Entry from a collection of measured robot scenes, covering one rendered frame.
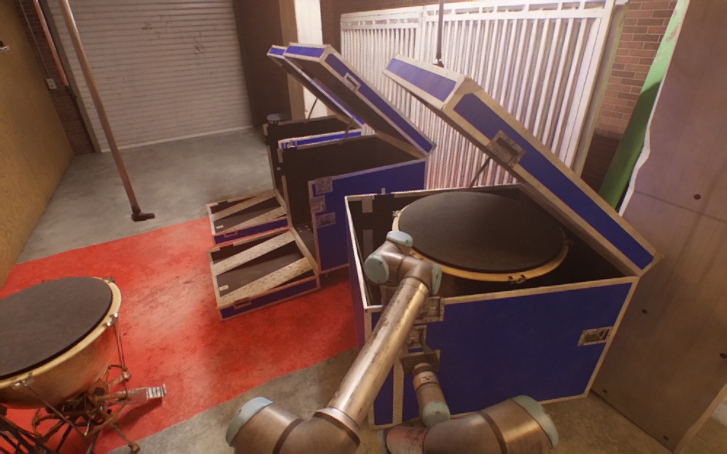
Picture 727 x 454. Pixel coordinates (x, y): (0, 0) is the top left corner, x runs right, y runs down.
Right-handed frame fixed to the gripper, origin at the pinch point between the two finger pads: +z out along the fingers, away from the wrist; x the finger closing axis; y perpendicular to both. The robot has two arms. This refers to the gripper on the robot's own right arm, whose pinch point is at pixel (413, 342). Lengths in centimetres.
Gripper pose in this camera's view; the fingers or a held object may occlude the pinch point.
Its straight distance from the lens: 152.1
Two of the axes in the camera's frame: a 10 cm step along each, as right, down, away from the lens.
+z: -1.2, -4.9, 8.7
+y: -0.3, -8.7, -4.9
